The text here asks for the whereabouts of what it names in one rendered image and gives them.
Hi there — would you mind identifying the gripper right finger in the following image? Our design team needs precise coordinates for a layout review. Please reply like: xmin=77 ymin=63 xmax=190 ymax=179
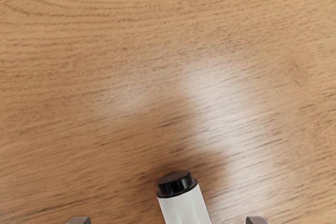
xmin=245 ymin=216 xmax=269 ymax=224

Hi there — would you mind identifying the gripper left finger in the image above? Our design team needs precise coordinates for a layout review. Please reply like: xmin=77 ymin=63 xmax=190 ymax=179
xmin=65 ymin=216 xmax=91 ymax=224

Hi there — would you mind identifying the white marker pen black cap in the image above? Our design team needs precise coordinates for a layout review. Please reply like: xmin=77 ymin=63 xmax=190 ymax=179
xmin=156 ymin=170 xmax=212 ymax=224

